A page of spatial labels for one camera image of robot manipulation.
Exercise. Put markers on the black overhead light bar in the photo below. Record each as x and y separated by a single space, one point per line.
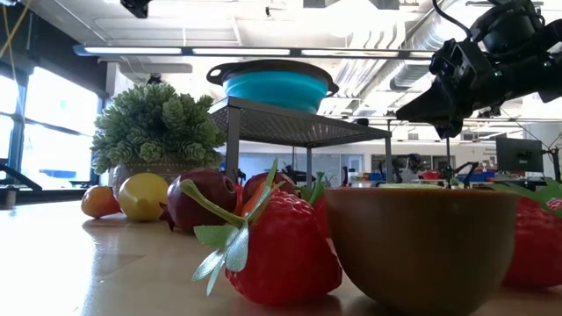
186 51

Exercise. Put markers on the black monitor pole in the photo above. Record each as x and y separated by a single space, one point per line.
556 164

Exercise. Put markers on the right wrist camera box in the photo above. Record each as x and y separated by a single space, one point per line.
461 61

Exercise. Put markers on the orange plastic tangerine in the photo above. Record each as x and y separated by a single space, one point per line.
98 202

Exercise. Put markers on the yellow plastic lemon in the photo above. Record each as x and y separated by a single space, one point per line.
141 195

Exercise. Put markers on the blue collapsible colander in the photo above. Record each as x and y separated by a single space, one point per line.
276 90

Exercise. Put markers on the small orange yellow peach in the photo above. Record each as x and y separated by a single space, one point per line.
251 203

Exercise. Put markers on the black aluminium table frame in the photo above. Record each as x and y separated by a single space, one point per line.
52 196

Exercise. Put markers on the person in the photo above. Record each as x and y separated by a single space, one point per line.
412 167

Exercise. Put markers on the black curved bracket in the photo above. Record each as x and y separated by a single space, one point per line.
24 180

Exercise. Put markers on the silver ventilation duct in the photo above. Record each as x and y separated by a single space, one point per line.
421 35

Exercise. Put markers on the dark red pomegranate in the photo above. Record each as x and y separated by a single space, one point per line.
211 184

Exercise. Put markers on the black computer monitor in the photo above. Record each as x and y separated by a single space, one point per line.
520 154

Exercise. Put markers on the artificial green succulent plant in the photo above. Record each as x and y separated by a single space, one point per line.
153 123

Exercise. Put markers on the grey perforated metal shelf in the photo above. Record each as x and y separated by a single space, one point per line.
285 125

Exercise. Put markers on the black window frame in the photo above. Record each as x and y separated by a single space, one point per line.
18 131

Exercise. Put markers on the red apple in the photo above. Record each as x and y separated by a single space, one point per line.
257 179

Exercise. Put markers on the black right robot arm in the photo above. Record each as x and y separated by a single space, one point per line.
509 26

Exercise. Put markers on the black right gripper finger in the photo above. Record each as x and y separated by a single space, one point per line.
450 129
434 105

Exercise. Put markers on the black background robot arm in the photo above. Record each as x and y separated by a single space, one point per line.
461 172

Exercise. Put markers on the black metal frame stand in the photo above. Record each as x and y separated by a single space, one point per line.
447 151

